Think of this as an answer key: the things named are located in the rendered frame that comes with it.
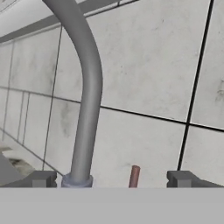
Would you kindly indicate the grey curved tap spout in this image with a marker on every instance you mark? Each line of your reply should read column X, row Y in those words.
column 87, row 96

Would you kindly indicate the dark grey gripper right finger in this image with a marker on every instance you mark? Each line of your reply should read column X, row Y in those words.
column 180, row 178

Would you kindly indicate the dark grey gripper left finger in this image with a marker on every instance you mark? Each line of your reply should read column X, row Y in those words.
column 40, row 178

